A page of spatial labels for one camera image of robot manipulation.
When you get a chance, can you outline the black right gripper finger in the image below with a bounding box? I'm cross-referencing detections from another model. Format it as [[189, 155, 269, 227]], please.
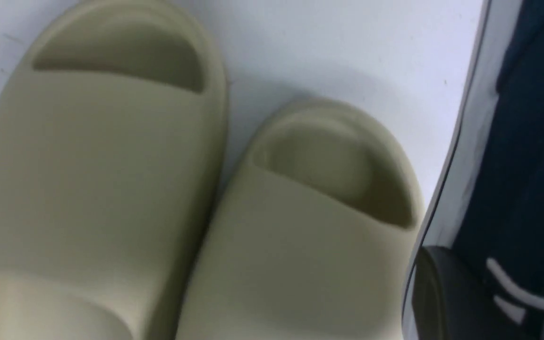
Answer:
[[412, 246, 504, 340]]

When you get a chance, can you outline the navy slip-on shoe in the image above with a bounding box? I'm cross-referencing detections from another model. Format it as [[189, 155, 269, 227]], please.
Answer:
[[402, 0, 544, 340]]

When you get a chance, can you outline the olive green slide right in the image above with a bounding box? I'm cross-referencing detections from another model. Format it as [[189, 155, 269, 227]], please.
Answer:
[[176, 98, 425, 340]]

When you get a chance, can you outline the olive green slide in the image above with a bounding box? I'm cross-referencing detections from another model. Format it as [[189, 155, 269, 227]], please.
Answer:
[[0, 0, 229, 340], [176, 98, 425, 340]]

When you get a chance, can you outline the olive green slide left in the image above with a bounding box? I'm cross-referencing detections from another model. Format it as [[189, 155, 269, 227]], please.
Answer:
[[0, 0, 229, 340]]

